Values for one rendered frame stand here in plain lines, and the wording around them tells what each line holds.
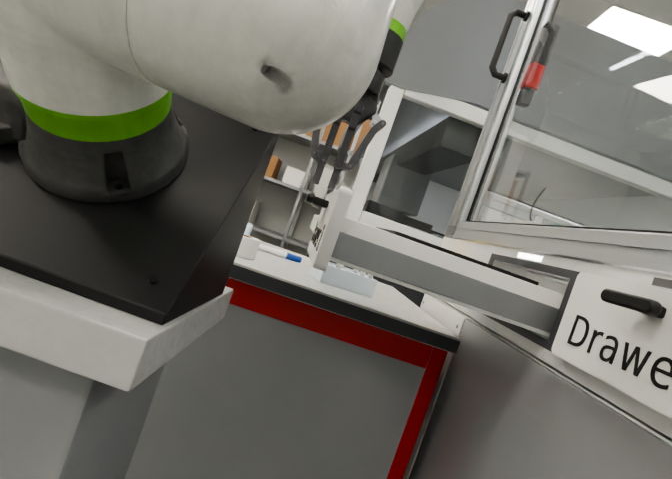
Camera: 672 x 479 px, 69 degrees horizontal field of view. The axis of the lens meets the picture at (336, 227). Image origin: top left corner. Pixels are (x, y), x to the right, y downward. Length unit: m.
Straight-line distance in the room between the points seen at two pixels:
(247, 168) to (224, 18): 0.24
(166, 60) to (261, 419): 0.74
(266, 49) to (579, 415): 0.53
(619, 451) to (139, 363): 0.46
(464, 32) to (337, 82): 1.46
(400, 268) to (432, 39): 1.16
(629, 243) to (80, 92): 0.58
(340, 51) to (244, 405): 0.75
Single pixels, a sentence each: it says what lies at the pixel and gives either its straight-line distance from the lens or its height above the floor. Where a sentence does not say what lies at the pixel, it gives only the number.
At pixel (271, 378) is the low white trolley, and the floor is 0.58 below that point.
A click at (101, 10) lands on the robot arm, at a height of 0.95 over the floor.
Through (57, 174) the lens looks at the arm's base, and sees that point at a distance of 0.48.
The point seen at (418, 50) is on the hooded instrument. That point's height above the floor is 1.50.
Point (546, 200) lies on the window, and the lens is 0.92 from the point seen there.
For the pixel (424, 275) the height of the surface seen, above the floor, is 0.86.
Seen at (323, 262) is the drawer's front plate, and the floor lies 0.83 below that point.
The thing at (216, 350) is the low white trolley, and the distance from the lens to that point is 0.92.
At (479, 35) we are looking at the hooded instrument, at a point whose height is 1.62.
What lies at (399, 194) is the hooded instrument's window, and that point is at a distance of 1.62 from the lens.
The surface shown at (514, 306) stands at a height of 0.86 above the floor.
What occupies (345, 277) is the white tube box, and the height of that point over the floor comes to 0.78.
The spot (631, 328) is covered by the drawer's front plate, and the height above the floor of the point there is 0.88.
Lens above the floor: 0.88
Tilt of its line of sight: level
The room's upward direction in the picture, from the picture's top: 20 degrees clockwise
